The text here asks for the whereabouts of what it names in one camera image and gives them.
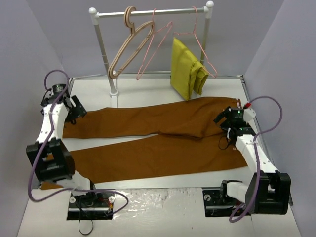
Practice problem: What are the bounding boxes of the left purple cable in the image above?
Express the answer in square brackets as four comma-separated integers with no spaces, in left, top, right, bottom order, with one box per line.
[27,70,129,215]

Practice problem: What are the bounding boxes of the white and silver clothes rack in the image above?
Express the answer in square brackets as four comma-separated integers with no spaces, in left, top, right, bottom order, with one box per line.
[88,6,203,99]

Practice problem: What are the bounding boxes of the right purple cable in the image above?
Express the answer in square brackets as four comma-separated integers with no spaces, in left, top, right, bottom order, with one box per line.
[229,96,283,223]

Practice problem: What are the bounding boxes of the brown trousers with striped waistband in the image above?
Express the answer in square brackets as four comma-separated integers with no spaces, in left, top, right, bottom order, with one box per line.
[39,96,249,191]

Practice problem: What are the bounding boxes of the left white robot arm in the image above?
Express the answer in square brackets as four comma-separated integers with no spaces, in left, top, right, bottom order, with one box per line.
[26,84,99,206]

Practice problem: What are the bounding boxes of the pink wire hanger holding trousers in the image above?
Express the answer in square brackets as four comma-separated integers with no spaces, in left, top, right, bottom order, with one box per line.
[173,0,218,79]

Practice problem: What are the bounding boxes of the wooden clothes hanger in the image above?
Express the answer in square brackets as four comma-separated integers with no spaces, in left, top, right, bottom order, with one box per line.
[108,5,157,79]

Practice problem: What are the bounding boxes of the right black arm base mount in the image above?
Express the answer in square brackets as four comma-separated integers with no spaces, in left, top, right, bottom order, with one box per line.
[202,188,241,218]

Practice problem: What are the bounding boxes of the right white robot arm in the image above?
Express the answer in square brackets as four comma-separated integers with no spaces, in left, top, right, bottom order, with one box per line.
[214,106,291,215]

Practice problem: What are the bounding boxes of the pink wire hanger, empty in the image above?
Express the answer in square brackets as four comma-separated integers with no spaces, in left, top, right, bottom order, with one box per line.
[136,7,173,81]

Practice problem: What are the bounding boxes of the purple cable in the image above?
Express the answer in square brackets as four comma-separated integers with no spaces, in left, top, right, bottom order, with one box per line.
[229,96,283,223]
[27,70,129,215]

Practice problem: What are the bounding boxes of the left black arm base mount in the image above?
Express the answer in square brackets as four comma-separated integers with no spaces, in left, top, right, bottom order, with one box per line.
[66,189,116,235]

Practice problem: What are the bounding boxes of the yellow-green folded trousers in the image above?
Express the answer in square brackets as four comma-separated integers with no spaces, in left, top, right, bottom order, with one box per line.
[170,38,209,101]

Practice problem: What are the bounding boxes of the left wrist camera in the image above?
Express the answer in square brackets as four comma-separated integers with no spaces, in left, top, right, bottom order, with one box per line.
[52,83,66,96]

